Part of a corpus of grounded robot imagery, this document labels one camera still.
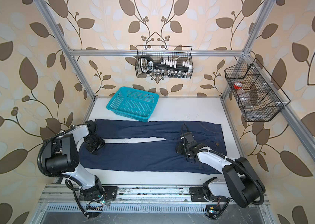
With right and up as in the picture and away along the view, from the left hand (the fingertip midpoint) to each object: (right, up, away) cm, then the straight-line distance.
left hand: (102, 148), depth 91 cm
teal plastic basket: (+15, +31, +27) cm, 44 cm away
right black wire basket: (+92, +31, -18) cm, 99 cm away
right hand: (+51, -1, -1) cm, 51 cm away
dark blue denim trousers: (+33, -4, 0) cm, 33 cm away
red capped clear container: (+84, +40, -10) cm, 93 cm away
